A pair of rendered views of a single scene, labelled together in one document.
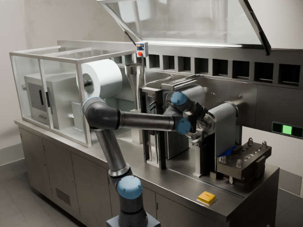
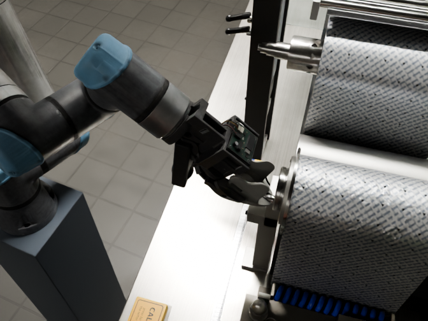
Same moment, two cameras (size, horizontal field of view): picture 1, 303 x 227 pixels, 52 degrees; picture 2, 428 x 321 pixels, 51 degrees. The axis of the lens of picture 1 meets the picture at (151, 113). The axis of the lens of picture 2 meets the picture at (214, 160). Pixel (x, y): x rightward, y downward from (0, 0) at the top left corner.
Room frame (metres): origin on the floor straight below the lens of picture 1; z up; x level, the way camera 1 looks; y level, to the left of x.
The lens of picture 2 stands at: (1.44, -0.64, 1.87)
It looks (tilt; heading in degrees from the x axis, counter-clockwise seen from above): 51 degrees down; 61
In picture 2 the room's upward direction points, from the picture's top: straight up
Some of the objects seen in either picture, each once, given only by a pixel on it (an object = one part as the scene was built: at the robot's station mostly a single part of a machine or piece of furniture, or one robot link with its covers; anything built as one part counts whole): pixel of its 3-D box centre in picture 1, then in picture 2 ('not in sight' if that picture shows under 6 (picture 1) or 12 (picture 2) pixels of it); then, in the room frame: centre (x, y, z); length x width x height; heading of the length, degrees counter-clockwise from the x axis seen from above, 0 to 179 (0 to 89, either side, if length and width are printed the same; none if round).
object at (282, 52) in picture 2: (165, 106); (274, 49); (1.87, -0.09, 1.33); 0.06 x 0.03 x 0.03; 135
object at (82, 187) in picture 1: (121, 185); not in sight; (2.46, 0.30, 0.43); 2.52 x 0.64 x 0.86; 45
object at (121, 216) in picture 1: (132, 213); (20, 197); (1.33, 0.13, 0.95); 0.15 x 0.15 x 0.10
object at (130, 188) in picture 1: (130, 192); (6, 167); (1.33, 0.13, 1.07); 0.13 x 0.12 x 0.14; 18
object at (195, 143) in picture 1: (198, 153); (260, 227); (1.75, -0.28, 1.05); 0.06 x 0.05 x 0.31; 135
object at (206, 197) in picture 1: (206, 197); (146, 317); (1.48, -0.28, 0.91); 0.07 x 0.07 x 0.02; 45
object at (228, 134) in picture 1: (225, 140); (340, 279); (1.80, -0.46, 1.11); 0.23 x 0.01 x 0.18; 135
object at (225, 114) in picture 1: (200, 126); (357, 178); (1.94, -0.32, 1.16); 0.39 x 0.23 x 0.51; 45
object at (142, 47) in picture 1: (141, 49); not in sight; (2.16, 0.04, 1.66); 0.07 x 0.07 x 0.10; 61
